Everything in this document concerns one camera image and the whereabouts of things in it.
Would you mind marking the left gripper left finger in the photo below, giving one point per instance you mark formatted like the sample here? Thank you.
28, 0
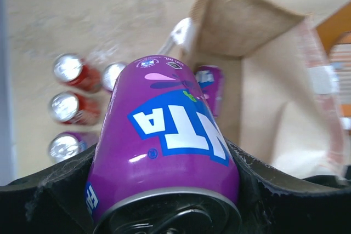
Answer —
49, 201

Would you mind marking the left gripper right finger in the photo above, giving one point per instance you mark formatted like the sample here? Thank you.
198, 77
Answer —
271, 201

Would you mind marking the purple fanta can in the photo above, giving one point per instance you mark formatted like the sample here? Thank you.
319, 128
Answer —
211, 81
110, 75
68, 144
161, 164

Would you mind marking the red cola can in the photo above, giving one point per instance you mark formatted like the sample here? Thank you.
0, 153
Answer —
74, 108
75, 71

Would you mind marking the wooden shelf rack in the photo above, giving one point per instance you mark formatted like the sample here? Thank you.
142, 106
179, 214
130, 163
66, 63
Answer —
334, 33

